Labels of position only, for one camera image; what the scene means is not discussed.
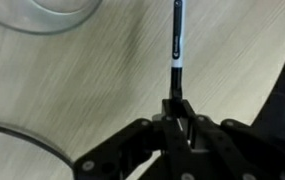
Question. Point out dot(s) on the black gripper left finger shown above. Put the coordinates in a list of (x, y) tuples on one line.
[(115, 150)]

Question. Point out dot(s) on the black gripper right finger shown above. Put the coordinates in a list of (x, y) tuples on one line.
[(235, 150)]

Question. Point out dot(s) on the black and white marker pen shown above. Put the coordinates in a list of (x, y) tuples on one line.
[(177, 33)]

